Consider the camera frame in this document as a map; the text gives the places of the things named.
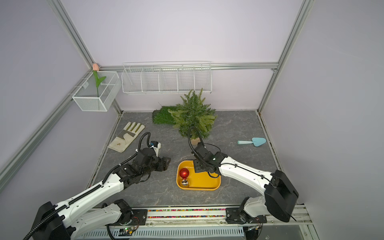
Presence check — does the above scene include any red ribbed ball ornament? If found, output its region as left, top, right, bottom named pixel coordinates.
left=179, top=168, right=190, bottom=179

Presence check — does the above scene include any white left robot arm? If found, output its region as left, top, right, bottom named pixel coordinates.
left=24, top=140, right=171, bottom=240

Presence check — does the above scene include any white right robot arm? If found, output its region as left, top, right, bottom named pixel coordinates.
left=188, top=127, right=299, bottom=223

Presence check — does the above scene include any small green christmas tree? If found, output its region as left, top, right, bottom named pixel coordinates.
left=168, top=90, right=217, bottom=146

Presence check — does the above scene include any yellow plastic tray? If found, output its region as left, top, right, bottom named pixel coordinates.
left=176, top=160, right=221, bottom=191

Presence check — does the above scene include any small silver bell ornament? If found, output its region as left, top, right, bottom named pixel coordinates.
left=181, top=179, right=189, bottom=188

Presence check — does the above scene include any white gardening glove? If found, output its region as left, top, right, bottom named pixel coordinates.
left=108, top=122, right=145, bottom=153

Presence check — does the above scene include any green artificial grass mat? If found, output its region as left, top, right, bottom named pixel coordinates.
left=152, top=106, right=177, bottom=125

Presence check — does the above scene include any teal garden trowel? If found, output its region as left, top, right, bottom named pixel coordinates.
left=237, top=138, right=267, bottom=147

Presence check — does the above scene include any small white mesh basket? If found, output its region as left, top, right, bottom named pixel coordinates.
left=72, top=71, right=122, bottom=112

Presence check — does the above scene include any artificial pink tulip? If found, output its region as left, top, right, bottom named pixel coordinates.
left=93, top=63, right=106, bottom=97

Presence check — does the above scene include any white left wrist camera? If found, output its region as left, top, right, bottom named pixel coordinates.
left=150, top=141, right=161, bottom=157

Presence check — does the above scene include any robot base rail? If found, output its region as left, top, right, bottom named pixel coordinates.
left=53, top=205, right=313, bottom=240

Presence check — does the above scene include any long white wire shelf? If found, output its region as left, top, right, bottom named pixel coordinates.
left=122, top=61, right=213, bottom=94

